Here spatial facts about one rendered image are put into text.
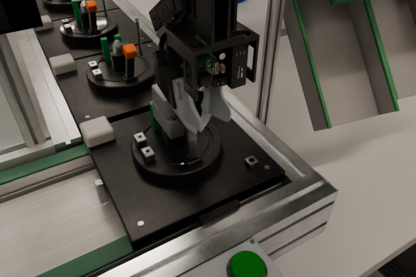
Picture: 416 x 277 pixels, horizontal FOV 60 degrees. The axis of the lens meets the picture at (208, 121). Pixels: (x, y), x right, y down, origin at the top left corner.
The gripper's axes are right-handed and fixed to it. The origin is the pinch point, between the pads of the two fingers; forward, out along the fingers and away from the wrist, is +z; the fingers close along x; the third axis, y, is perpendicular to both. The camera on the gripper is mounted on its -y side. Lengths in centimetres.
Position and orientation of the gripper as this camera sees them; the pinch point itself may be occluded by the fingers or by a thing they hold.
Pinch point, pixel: (194, 120)
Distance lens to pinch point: 45.6
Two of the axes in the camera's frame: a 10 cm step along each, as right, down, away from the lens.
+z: 0.0, 7.8, 6.2
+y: 5.0, 5.4, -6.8
